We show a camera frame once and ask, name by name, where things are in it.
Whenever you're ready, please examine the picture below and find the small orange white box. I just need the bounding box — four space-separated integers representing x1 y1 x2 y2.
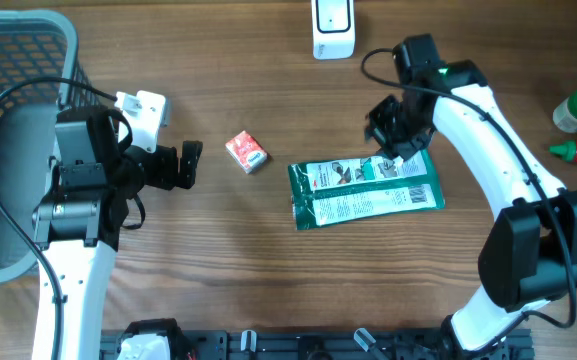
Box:
225 131 268 174

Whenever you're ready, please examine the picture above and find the green white sachet packet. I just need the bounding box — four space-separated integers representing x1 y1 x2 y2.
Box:
288 150 445 230

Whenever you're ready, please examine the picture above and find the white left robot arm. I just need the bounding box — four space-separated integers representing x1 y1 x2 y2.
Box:
32 105 203 359

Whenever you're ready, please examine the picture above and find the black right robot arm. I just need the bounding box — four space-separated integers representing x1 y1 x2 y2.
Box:
365 34 577 359

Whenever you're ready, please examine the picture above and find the white barcode scanner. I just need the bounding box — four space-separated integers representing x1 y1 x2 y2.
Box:
311 0 356 60

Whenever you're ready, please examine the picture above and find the grey plastic mesh basket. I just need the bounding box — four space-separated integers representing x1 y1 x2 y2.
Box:
0 10 100 283

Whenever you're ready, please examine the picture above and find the black mounting rail base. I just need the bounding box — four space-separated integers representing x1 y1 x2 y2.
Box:
99 319 535 360

